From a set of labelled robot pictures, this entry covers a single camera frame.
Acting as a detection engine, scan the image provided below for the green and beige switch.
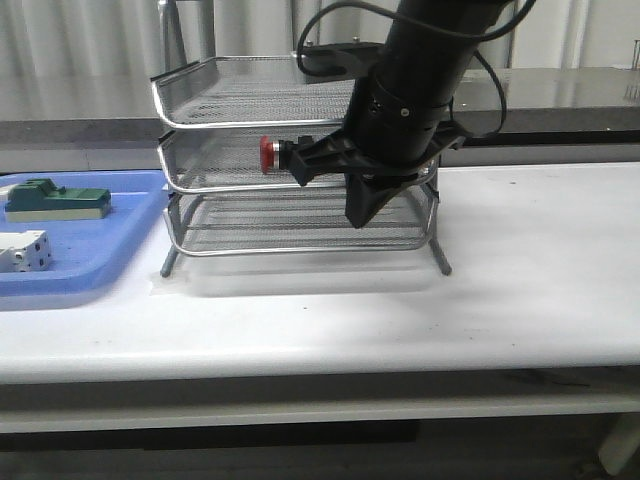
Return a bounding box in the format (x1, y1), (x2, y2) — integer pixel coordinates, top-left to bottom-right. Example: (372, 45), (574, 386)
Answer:
(4, 178), (111, 222)

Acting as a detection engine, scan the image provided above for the grey metal rack frame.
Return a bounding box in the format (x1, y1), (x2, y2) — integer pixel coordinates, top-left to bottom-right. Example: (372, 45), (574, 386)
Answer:
(158, 1), (451, 276)

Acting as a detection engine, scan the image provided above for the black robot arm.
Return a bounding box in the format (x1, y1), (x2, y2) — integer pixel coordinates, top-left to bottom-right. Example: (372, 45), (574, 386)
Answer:
(261, 1), (515, 228)

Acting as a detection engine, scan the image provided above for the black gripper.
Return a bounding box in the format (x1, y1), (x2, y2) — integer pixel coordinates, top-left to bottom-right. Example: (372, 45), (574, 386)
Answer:
(287, 76), (466, 229)

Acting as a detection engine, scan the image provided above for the silver top mesh tray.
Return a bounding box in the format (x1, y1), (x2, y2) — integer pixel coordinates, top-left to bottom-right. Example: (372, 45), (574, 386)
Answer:
(151, 55), (354, 130)

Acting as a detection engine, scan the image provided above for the blue plastic tray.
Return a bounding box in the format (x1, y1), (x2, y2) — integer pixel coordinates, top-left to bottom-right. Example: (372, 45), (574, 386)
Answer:
(1, 170), (167, 310)

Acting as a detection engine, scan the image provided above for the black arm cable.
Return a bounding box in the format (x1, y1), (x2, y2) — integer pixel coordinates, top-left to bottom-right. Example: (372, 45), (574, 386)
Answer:
(294, 0), (539, 141)

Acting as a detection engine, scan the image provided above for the clear tape patch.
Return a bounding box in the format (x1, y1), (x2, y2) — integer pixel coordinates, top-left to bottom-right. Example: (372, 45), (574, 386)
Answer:
(150, 270), (213, 297)

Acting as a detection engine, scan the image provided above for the silver mesh tray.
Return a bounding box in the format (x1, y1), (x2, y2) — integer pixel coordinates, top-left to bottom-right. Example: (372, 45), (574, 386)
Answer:
(156, 124), (443, 196)
(164, 187), (437, 257)
(151, 55), (354, 130)

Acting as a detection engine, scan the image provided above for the white circuit breaker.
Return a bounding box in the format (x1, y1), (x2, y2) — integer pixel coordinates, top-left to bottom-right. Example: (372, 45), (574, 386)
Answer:
(1, 230), (53, 273)

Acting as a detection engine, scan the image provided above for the silver bottom mesh tray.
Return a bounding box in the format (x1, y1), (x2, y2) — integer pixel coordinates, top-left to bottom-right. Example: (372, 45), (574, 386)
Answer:
(164, 187), (437, 257)

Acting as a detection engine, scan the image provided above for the red emergency stop button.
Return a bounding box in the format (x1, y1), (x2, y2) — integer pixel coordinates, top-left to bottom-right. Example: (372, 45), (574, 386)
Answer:
(259, 135), (314, 175)

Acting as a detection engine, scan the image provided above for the dark background counter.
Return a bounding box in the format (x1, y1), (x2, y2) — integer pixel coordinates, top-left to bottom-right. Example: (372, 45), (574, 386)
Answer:
(1, 68), (639, 146)

